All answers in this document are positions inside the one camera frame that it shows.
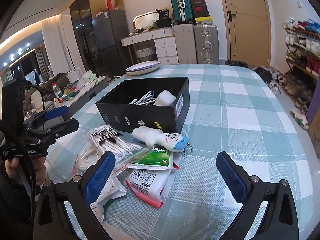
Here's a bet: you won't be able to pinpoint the green camouflage slipper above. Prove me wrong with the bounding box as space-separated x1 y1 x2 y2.
290 109 309 131

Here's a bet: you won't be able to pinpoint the black cardboard box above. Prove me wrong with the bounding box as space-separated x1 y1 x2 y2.
96 77 190 133

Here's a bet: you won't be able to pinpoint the plastic water bottle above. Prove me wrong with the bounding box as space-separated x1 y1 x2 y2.
52 82 64 103

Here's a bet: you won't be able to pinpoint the black refrigerator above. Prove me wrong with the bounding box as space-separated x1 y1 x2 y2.
92 10 131 77

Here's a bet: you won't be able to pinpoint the woven laundry basket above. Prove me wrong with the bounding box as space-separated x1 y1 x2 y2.
135 46 157 63

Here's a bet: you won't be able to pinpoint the bagged white rope coil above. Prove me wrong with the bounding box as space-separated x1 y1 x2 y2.
73 144 106 176

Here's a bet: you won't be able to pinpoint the wooden door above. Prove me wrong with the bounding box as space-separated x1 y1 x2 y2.
222 0 271 67

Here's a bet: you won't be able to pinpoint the white charging cable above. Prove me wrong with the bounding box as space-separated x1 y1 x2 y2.
128 90 158 106

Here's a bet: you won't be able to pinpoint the white red medicine sachet pack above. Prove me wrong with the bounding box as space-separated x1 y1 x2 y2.
125 169 171 208

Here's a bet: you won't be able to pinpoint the brown cardboard box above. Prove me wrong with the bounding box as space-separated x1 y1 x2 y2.
308 108 320 159

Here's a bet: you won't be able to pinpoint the oval white purple tray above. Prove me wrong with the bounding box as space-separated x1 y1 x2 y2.
125 60 161 76

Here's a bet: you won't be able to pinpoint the shoe rack with shoes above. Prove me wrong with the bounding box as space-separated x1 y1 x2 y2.
282 17 319 114

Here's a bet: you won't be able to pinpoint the beige suitcase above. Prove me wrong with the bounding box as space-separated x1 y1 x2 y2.
173 24 197 64

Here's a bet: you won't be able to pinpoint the oval vanity mirror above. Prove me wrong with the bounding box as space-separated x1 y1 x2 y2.
133 11 159 31

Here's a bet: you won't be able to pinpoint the green medicine sachet pack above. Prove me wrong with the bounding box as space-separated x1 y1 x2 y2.
127 148 179 171

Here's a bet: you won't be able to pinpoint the white dresser with drawers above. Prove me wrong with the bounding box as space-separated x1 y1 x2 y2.
121 27 178 65

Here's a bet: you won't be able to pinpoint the grey low cabinet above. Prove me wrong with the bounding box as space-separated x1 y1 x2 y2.
23 75 110 123

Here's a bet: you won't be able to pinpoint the silver aluminium suitcase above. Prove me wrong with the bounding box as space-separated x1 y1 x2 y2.
194 24 219 64

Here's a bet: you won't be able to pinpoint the teal suitcase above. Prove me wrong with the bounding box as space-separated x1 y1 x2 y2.
171 0 194 24

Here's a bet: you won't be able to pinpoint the tall dark glass cabinet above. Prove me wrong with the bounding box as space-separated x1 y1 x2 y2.
69 0 106 75

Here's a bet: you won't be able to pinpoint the white plush toy keychain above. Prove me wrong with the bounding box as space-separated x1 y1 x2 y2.
132 126 193 153

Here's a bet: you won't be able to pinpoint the checkered green white tablecloth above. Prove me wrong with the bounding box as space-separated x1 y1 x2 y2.
44 63 315 240

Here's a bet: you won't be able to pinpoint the person's left hand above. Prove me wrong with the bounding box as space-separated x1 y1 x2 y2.
5 158 46 185

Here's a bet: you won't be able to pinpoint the stacked shoe boxes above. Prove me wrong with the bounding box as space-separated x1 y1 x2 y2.
190 0 213 25

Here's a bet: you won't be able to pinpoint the bagged adidas white laces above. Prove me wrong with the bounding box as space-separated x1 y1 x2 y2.
87 125 143 164

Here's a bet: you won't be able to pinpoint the purple paper bag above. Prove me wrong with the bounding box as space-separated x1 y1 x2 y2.
305 79 320 124

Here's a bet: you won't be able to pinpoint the white medicine sachet bag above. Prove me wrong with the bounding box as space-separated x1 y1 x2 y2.
89 176 127 224

